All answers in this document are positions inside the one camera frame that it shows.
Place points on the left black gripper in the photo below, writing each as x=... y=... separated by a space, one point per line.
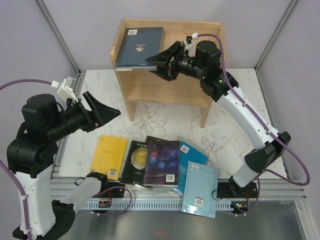
x=101 y=113

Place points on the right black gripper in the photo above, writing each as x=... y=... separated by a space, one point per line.
x=162 y=58

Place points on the navy blue hardcover book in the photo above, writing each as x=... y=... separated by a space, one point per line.
x=139 y=44

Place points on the dark purple planets book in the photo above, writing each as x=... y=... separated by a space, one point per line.
x=162 y=162

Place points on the blue Jules Verne book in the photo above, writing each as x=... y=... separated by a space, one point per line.
x=187 y=153

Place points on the light blue thin book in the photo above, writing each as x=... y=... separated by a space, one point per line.
x=200 y=191

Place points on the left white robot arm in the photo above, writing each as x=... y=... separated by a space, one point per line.
x=30 y=159

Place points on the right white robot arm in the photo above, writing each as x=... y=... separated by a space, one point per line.
x=205 y=65

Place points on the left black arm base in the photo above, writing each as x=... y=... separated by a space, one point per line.
x=114 y=193

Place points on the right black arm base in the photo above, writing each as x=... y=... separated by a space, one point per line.
x=224 y=191

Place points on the wooden two-tier shelf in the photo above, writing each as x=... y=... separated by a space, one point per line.
x=143 y=86

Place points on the yellow paperback book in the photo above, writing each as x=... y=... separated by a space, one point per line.
x=109 y=155

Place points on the black Moon and Sixpence book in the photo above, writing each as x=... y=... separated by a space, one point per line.
x=134 y=168

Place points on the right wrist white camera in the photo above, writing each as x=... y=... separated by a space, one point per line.
x=189 y=45

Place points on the aluminium front rail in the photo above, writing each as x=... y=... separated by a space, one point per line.
x=271 y=190

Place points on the slotted grey cable duct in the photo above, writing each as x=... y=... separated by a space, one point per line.
x=144 y=205

